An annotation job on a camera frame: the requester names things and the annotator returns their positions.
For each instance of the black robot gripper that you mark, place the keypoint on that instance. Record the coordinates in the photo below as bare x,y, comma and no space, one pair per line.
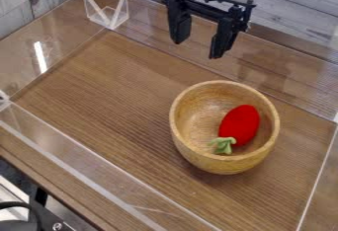
212,10

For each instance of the wooden bowl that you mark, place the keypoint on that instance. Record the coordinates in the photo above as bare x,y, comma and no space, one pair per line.
195,114

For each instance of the clear acrylic corner bracket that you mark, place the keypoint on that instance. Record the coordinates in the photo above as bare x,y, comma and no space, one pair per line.
107,17

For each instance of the clear acrylic tray wall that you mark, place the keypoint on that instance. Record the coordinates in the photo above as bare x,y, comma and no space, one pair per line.
103,193

